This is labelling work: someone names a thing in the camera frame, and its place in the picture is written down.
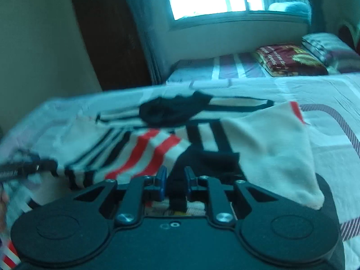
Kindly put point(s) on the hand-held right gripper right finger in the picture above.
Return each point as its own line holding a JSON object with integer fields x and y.
{"x": 189, "y": 180}

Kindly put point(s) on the purple striped bed sheet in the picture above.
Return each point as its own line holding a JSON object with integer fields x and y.
{"x": 225, "y": 66}

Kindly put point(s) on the black small garment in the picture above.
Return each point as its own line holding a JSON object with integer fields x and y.
{"x": 171, "y": 109}

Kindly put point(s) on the teal curtain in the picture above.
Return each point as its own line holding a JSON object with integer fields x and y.
{"x": 143, "y": 33}

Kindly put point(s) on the red scalloped headboard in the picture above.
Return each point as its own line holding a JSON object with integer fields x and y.
{"x": 348, "y": 38}

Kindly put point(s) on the grey patterned pillow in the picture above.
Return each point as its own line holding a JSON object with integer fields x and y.
{"x": 329, "y": 46}

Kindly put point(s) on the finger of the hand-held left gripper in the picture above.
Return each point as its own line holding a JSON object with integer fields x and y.
{"x": 24, "y": 167}

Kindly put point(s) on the white patterned bed sheet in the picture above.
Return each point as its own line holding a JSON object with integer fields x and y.
{"x": 323, "y": 135}

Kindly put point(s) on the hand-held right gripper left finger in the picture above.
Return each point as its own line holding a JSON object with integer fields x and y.
{"x": 161, "y": 181}

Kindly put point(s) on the red black white striped sweater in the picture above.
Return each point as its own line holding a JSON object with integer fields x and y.
{"x": 152, "y": 149}

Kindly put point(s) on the red printed pillow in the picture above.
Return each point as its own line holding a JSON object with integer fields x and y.
{"x": 287, "y": 59}

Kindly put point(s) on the dark wooden wardrobe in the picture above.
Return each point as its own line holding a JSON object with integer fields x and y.
{"x": 109, "y": 33}

